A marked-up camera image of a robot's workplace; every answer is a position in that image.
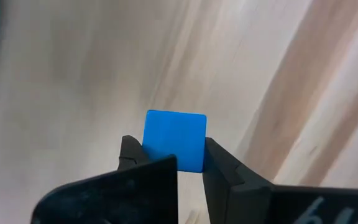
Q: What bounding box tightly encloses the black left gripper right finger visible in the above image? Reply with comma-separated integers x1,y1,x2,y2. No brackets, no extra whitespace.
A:
201,137,358,224

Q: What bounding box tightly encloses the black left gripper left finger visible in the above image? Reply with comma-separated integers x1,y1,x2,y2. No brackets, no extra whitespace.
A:
31,134,179,224

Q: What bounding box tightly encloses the blue triangular wedge block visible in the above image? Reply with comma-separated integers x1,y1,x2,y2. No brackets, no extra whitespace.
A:
142,109,208,174

